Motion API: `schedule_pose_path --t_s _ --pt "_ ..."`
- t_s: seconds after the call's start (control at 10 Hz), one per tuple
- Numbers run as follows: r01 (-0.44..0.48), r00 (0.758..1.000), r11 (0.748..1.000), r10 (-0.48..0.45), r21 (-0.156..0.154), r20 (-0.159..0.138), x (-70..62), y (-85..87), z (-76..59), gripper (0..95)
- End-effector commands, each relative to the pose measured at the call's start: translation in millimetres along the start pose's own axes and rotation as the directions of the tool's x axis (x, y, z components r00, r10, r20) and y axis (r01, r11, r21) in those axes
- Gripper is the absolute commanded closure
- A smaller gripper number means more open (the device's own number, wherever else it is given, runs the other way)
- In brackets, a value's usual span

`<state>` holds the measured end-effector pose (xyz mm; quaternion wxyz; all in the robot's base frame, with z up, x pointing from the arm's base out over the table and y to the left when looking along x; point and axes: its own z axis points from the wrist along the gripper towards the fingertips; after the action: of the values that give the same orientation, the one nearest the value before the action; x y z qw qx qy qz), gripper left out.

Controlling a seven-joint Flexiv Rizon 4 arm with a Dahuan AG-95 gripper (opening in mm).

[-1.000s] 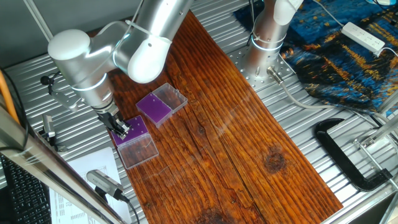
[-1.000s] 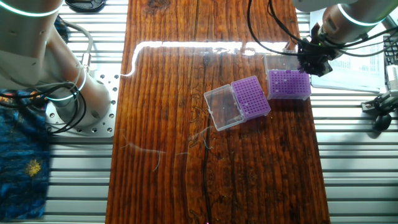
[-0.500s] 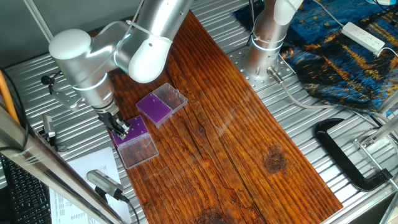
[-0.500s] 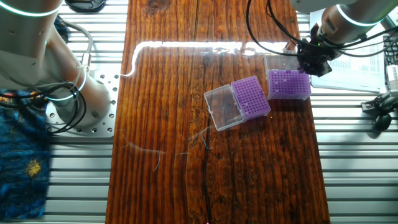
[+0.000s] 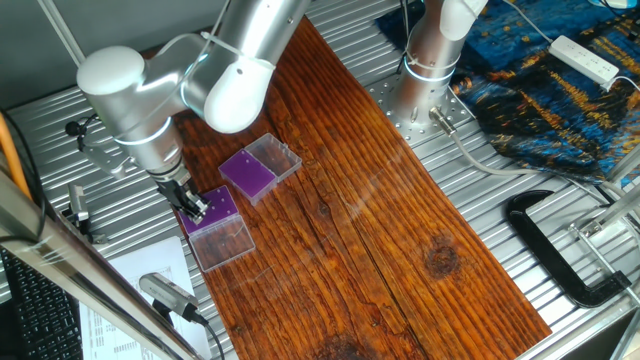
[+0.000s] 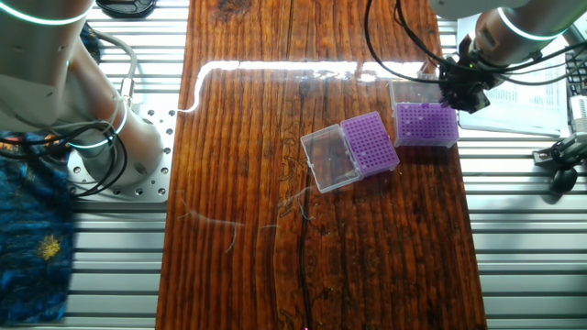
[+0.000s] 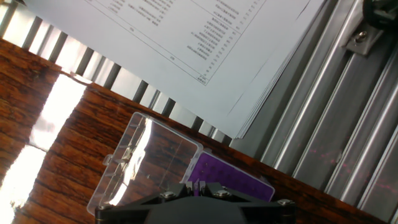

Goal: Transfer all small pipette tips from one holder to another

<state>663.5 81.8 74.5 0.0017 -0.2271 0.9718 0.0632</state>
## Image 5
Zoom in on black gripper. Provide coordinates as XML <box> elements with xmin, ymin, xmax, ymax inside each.
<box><xmin>157</xmin><ymin>178</ymin><xmax>210</xmax><ymax>226</ymax></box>

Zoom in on shiny metal frame bar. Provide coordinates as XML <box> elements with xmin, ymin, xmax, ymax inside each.
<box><xmin>0</xmin><ymin>159</ymin><xmax>206</xmax><ymax>360</ymax></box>

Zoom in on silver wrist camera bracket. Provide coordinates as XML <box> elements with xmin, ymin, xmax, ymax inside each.
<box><xmin>79</xmin><ymin>142</ymin><xmax>132</xmax><ymax>180</ymax></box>

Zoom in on white printed paper sheets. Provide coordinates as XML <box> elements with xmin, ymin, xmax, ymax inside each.
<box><xmin>78</xmin><ymin>235</ymin><xmax>214</xmax><ymax>360</ymax></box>

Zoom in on white power strip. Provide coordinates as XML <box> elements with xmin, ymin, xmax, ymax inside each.
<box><xmin>548</xmin><ymin>34</ymin><xmax>621</xmax><ymax>87</ymax></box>

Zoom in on grey robot cable with connector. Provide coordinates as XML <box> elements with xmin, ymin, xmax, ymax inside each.
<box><xmin>428</xmin><ymin>105</ymin><xmax>621</xmax><ymax>201</ymax></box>

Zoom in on thin black cable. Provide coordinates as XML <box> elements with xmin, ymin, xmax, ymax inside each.
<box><xmin>0</xmin><ymin>106</ymin><xmax>47</xmax><ymax>246</ymax></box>

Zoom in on orange tube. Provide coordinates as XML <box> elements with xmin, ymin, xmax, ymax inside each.
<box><xmin>0</xmin><ymin>112</ymin><xmax>32</xmax><ymax>201</ymax></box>

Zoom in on silver perforated base plate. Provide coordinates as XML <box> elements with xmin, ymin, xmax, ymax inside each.
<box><xmin>366</xmin><ymin>73</ymin><xmax>475</xmax><ymax>148</ymax></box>

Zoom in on thin metal rod with foot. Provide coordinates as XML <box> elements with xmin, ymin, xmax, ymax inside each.
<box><xmin>36</xmin><ymin>0</ymin><xmax>86</xmax><ymax>66</ymax></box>

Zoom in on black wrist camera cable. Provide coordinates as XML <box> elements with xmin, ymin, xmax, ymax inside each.
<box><xmin>64</xmin><ymin>113</ymin><xmax>131</xmax><ymax>151</ymax></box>

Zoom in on black clamp tool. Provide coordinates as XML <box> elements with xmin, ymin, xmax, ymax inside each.
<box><xmin>66</xmin><ymin>182</ymin><xmax>110</xmax><ymax>246</ymax></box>

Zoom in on white power cable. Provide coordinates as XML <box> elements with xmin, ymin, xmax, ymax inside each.
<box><xmin>501</xmin><ymin>0</ymin><xmax>554</xmax><ymax>45</ymax></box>

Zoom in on purple pipette tip box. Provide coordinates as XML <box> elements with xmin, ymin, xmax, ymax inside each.
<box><xmin>218</xmin><ymin>132</ymin><xmax>303</xmax><ymax>207</ymax></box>
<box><xmin>177</xmin><ymin>184</ymin><xmax>257</xmax><ymax>274</ymax></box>

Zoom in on brown wooden board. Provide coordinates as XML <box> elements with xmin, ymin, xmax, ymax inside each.
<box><xmin>139</xmin><ymin>14</ymin><xmax>553</xmax><ymax>360</ymax></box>

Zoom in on aluminium frame profile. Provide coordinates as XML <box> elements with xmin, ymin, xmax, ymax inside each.
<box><xmin>606</xmin><ymin>144</ymin><xmax>640</xmax><ymax>185</ymax></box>
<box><xmin>579</xmin><ymin>185</ymin><xmax>640</xmax><ymax>239</ymax></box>

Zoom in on black c-clamp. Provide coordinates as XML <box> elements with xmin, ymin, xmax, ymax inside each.
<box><xmin>505</xmin><ymin>188</ymin><xmax>633</xmax><ymax>310</ymax></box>

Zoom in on blue patterned cloth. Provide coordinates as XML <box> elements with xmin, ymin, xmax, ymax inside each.
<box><xmin>374</xmin><ymin>0</ymin><xmax>640</xmax><ymax>187</ymax></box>

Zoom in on black keyboard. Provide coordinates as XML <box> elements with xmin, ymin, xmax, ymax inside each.
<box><xmin>0</xmin><ymin>248</ymin><xmax>85</xmax><ymax>360</ymax></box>

